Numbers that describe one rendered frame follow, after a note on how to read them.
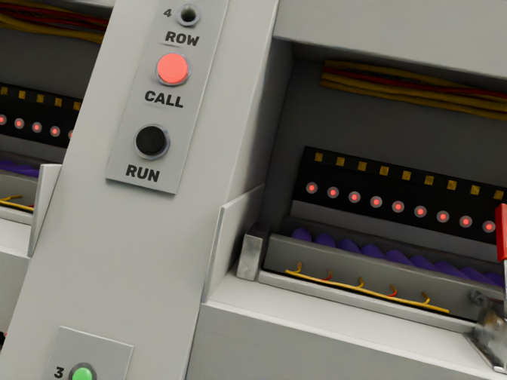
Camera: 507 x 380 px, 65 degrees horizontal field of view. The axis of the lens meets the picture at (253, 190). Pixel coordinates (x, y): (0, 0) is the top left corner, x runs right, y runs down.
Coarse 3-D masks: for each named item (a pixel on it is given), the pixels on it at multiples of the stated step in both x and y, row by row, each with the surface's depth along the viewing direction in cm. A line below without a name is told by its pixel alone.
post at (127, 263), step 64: (128, 0) 24; (256, 0) 23; (128, 64) 23; (256, 64) 22; (256, 128) 26; (64, 192) 22; (128, 192) 21; (192, 192) 21; (64, 256) 21; (128, 256) 21; (192, 256) 21; (64, 320) 20; (128, 320) 20; (192, 320) 20
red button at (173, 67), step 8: (168, 56) 22; (176, 56) 22; (160, 64) 22; (168, 64) 22; (176, 64) 22; (184, 64) 22; (160, 72) 22; (168, 72) 22; (176, 72) 22; (184, 72) 22; (168, 80) 22; (176, 80) 22
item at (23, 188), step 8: (0, 176) 29; (8, 176) 29; (16, 176) 30; (24, 176) 30; (32, 176) 31; (0, 184) 29; (8, 184) 29; (16, 184) 29; (24, 184) 29; (32, 184) 29; (0, 192) 30; (8, 192) 29; (16, 192) 29; (24, 192) 29; (32, 192) 29; (0, 200) 28; (8, 200) 29; (16, 200) 29; (24, 200) 29; (32, 200) 29; (24, 208) 27; (32, 208) 27
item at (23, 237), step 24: (0, 144) 42; (24, 144) 41; (48, 168) 21; (48, 192) 21; (0, 240) 23; (24, 240) 24; (0, 264) 21; (24, 264) 21; (0, 288) 22; (0, 312) 22
